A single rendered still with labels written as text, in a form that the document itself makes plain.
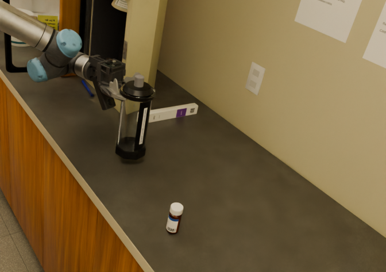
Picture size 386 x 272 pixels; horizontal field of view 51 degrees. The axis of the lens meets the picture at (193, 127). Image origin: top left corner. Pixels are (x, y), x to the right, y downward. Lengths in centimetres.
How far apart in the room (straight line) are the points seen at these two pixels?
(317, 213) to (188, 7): 105
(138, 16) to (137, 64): 18
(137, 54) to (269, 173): 65
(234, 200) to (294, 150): 37
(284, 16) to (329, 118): 39
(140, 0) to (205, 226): 79
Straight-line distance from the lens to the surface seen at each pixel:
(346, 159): 145
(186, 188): 130
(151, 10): 152
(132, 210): 119
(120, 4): 158
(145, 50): 156
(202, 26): 183
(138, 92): 121
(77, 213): 150
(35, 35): 125
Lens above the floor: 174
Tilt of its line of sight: 30 degrees down
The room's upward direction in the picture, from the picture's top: 12 degrees clockwise
